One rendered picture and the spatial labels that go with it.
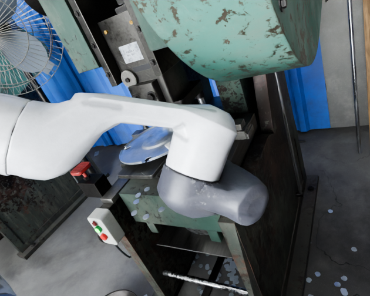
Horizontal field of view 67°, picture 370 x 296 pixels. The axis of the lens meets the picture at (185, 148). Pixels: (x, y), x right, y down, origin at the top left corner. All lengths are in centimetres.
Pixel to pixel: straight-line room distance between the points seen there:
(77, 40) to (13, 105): 53
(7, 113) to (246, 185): 35
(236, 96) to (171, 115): 68
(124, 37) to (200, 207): 58
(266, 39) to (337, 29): 151
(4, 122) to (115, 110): 14
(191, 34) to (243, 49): 9
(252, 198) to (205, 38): 26
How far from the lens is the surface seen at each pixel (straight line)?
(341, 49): 200
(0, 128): 41
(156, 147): 86
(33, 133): 40
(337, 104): 214
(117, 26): 87
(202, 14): 44
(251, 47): 49
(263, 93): 111
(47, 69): 154
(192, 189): 43
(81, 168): 109
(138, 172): 81
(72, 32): 93
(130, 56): 88
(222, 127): 42
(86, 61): 94
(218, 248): 114
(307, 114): 215
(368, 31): 173
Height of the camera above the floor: 116
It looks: 28 degrees down
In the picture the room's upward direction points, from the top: 23 degrees counter-clockwise
